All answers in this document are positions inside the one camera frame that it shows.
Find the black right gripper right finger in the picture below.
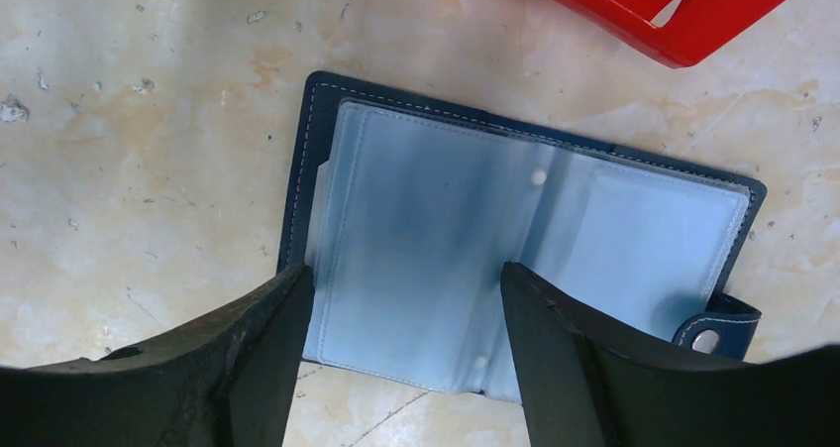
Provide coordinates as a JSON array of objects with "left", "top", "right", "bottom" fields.
[{"left": 501, "top": 262, "right": 839, "bottom": 446}]

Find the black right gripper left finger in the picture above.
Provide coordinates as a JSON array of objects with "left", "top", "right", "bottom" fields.
[{"left": 1, "top": 265, "right": 314, "bottom": 446}]

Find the navy blue card holder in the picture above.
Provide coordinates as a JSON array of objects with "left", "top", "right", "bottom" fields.
[{"left": 278, "top": 71, "right": 767, "bottom": 403}]

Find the red plastic bin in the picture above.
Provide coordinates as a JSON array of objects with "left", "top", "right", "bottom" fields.
[{"left": 555, "top": 0, "right": 786, "bottom": 68}]

